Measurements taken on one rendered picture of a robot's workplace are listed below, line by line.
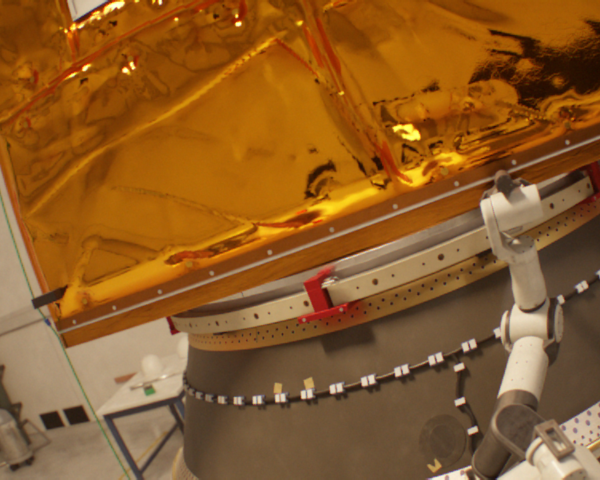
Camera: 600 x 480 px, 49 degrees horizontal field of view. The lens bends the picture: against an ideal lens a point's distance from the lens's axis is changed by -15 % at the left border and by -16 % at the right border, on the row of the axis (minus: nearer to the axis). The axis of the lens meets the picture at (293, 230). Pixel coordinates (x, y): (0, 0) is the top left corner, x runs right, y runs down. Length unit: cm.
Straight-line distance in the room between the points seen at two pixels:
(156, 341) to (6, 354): 237
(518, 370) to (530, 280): 18
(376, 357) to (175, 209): 58
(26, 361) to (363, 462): 781
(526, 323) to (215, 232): 78
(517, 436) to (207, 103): 106
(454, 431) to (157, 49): 115
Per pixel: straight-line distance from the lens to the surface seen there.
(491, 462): 130
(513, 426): 126
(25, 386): 945
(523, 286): 141
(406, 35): 169
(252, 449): 192
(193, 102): 178
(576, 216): 182
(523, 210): 133
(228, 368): 200
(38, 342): 904
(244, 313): 185
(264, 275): 182
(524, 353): 141
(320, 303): 170
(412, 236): 168
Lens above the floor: 197
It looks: 4 degrees down
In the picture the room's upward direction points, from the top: 21 degrees counter-clockwise
